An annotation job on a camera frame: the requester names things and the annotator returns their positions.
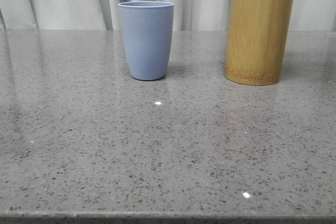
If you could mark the bamboo cylindrical holder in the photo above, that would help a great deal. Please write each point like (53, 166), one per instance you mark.
(257, 35)

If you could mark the blue plastic cup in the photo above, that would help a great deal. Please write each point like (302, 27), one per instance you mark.
(147, 36)

